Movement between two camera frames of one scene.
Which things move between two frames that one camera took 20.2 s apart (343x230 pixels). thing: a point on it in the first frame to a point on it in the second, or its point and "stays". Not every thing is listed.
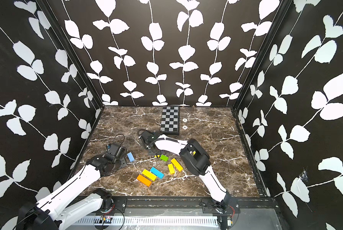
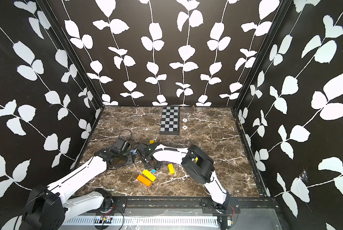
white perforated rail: [148, 221] stays
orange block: [144, 180] stays
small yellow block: [171, 168] stays
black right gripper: [150, 152] to [146, 166]
